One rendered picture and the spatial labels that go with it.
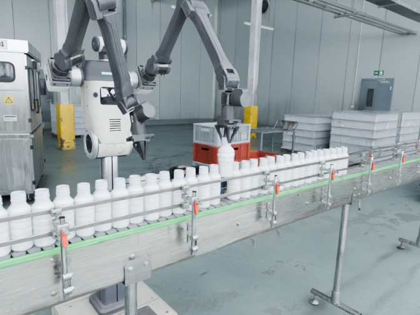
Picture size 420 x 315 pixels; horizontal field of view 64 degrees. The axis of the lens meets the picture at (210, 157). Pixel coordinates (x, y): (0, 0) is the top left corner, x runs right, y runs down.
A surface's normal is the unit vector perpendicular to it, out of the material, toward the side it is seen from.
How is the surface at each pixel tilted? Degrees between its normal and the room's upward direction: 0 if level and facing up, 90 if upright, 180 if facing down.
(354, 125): 90
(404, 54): 90
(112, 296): 90
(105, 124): 90
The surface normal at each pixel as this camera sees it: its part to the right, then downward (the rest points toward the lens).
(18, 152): 0.36, 0.18
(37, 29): 0.63, 0.17
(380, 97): -0.77, 0.09
